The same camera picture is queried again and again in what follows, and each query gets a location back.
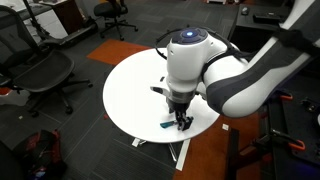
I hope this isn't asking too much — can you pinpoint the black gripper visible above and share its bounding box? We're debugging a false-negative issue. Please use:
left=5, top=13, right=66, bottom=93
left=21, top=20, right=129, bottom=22
left=166, top=99, right=193, bottom=130

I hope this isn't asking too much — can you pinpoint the teal marker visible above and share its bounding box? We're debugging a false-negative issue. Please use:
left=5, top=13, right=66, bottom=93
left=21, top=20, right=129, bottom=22
left=160, top=121, right=178, bottom=129

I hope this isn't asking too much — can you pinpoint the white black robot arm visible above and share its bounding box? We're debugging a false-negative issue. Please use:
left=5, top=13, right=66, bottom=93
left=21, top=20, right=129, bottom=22
left=151, top=0, right=320, bottom=130

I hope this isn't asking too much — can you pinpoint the white round table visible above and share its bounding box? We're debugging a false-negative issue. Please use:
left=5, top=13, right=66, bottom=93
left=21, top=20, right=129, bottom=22
left=102, top=47, right=221, bottom=172

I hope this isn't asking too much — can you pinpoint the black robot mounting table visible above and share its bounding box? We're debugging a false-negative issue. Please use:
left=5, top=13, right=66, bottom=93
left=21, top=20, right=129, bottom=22
left=225, top=79, right=320, bottom=180

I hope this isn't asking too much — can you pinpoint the black desk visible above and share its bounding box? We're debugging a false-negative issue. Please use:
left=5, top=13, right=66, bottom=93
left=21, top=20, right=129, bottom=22
left=228, top=4, right=290, bottom=52

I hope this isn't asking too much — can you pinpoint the computer mouse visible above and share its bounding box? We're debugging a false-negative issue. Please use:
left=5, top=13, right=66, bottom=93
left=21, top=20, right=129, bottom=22
left=241, top=7, right=249, bottom=15

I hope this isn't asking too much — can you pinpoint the black rolling office chair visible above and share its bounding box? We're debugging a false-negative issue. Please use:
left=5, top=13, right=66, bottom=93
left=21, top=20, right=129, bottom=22
left=94, top=0, right=138, bottom=41

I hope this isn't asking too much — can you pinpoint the black box on desk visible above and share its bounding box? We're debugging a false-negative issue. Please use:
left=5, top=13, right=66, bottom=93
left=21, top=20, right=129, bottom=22
left=253, top=13, right=281, bottom=24

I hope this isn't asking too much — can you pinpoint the red black backpack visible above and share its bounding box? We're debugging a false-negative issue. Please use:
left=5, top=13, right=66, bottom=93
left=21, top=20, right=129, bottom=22
left=13, top=130, right=67, bottom=180

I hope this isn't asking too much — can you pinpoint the brown wooden cabinet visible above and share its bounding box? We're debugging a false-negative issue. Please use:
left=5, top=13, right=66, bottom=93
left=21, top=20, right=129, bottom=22
left=40, top=0, right=83, bottom=34

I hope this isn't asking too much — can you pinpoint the black mesh office chair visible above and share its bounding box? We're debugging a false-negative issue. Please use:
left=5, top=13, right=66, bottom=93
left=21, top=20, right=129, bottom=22
left=0, top=5, right=93, bottom=117

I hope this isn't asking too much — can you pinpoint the orange handled clamp upper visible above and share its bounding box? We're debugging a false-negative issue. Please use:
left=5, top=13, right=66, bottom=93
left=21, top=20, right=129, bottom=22
left=279, top=92, right=293, bottom=101

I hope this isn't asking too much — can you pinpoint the orange handled clamp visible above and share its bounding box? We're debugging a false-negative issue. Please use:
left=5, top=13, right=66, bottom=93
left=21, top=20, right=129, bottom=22
left=279, top=92, right=293, bottom=101
left=251, top=128, right=306, bottom=152

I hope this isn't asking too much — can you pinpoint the orange handled clamp lower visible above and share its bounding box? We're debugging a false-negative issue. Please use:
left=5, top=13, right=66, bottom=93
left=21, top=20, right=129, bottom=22
left=251, top=128, right=306, bottom=152

